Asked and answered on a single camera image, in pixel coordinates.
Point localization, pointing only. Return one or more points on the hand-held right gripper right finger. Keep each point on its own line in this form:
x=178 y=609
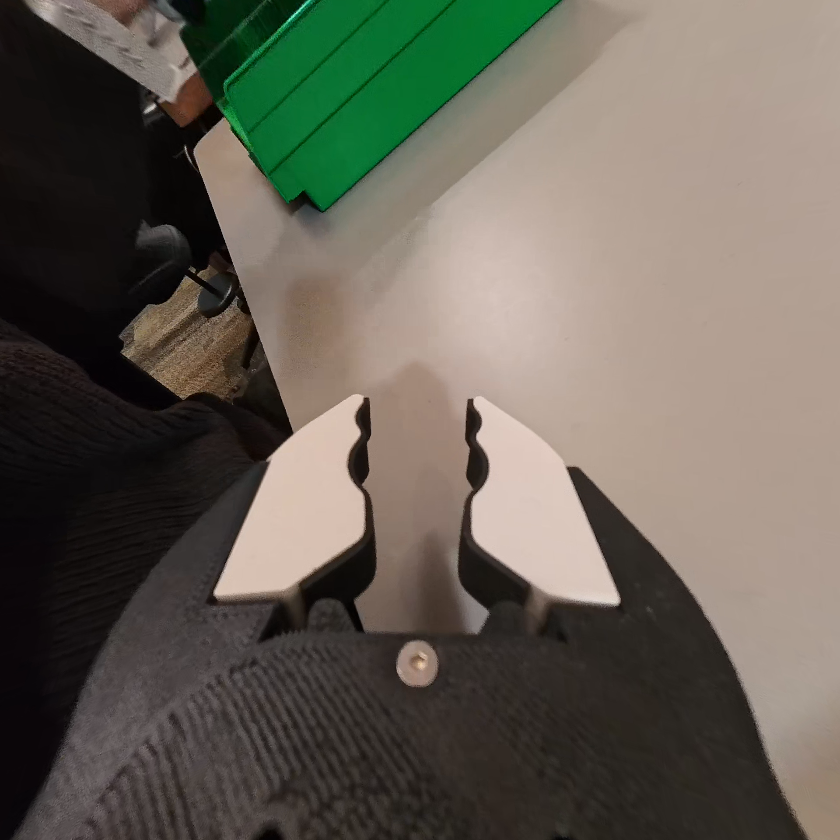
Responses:
x=538 y=525

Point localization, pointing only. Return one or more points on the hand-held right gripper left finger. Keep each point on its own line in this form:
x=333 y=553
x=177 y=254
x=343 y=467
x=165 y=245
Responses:
x=295 y=525

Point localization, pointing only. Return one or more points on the pale wooden-edged desk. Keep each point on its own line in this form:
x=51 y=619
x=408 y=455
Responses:
x=193 y=98

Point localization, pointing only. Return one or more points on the grey desk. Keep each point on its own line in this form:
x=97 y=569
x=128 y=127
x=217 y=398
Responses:
x=590 y=328

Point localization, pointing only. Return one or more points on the green plastic bin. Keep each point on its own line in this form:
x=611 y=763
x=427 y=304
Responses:
x=367 y=92

